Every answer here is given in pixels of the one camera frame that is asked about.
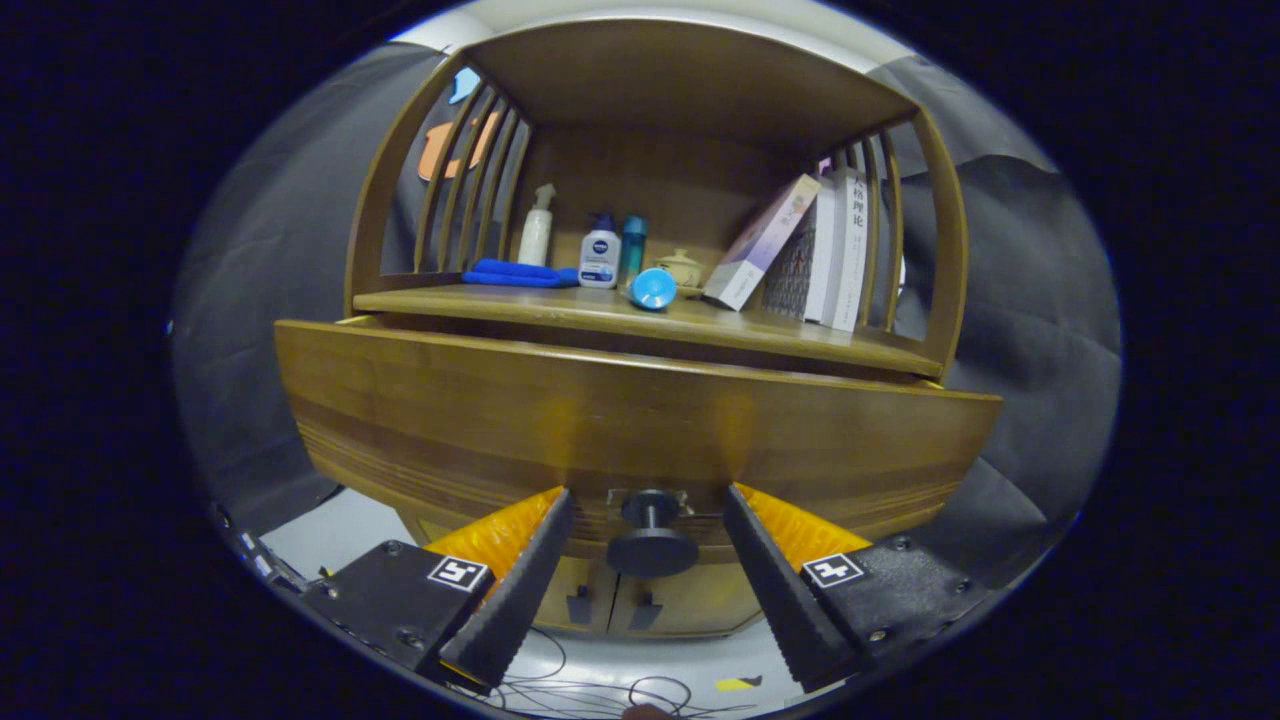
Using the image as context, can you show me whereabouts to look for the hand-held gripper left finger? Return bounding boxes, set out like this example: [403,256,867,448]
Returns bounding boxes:
[300,486,576,691]

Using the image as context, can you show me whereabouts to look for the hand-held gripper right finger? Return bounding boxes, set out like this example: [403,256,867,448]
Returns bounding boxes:
[722,483,991,694]

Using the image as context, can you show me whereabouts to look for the black drawer knob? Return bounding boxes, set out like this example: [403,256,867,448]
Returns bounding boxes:
[605,488,701,579]

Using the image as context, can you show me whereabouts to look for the wooden drawer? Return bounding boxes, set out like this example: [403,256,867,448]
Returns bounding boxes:
[275,318,1004,561]

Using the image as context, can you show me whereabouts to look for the blue and white tube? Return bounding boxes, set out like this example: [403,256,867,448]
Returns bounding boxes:
[625,266,679,312]

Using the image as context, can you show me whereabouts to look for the wooden cabinet door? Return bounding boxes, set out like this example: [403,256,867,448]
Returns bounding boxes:
[610,560,766,638]
[535,555,626,633]

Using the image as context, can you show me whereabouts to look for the wooden countertop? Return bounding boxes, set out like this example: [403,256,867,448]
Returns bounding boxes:
[352,283,946,379]

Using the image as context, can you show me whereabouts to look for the wooden cabinet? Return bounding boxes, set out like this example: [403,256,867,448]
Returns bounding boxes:
[343,18,971,641]

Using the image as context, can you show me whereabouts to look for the blue folded cloth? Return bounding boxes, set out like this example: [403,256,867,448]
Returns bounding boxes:
[462,258,581,289]

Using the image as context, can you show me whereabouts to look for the dark patterned cover book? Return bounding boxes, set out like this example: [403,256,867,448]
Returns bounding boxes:
[763,215,819,319]

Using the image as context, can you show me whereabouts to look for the beige lidded teacup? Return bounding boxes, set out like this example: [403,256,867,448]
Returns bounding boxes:
[655,248,705,291]

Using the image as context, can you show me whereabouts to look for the white lotion bottle blue cap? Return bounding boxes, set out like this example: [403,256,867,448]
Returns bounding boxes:
[579,213,622,290]

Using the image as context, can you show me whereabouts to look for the white book printed spine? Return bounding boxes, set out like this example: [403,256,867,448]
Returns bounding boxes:
[830,168,871,333]

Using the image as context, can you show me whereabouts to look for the purple cover book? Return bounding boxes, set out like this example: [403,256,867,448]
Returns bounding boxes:
[702,173,823,312]

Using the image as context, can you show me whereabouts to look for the white pump bottle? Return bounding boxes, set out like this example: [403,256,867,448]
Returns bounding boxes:
[517,183,557,268]

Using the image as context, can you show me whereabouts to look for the slim teal bottle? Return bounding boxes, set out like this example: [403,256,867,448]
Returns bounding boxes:
[618,216,648,286]

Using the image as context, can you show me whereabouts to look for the black floor cables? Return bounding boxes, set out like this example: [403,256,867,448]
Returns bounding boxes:
[445,625,761,719]

